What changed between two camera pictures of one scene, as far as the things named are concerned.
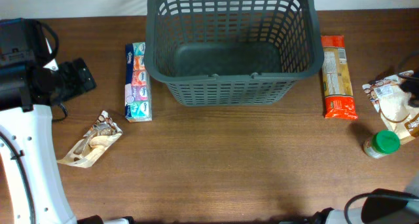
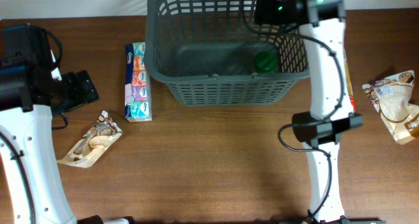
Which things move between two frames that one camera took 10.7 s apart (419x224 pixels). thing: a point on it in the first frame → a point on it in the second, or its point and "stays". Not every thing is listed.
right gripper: (412, 87) → (268, 7)
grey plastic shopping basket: (232, 46) stays
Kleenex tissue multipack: (138, 102) stays
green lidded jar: (382, 143) → (265, 61)
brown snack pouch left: (86, 150) stays
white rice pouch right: (393, 103) stays
